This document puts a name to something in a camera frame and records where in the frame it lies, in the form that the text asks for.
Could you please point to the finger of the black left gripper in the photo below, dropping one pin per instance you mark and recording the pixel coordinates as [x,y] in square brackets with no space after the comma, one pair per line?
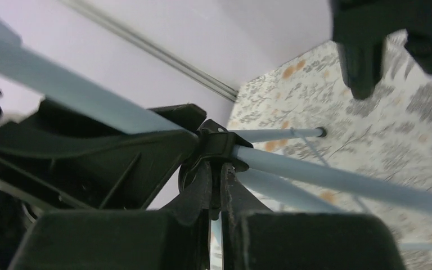
[188,116]

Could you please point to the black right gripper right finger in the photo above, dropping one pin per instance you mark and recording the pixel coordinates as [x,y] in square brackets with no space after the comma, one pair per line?
[254,237]

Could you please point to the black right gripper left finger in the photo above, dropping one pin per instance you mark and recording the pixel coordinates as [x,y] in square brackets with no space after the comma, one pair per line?
[173,237]

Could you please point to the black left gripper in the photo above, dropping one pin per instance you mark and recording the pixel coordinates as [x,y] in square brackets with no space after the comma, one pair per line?
[65,154]

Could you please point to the light blue music stand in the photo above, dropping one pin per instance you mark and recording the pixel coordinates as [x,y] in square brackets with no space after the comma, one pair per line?
[26,79]

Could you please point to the floral patterned tablecloth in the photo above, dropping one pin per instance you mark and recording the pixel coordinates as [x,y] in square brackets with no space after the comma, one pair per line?
[387,136]

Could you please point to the rear black microphone stand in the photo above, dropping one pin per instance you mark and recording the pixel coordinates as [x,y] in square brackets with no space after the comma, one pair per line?
[365,31]

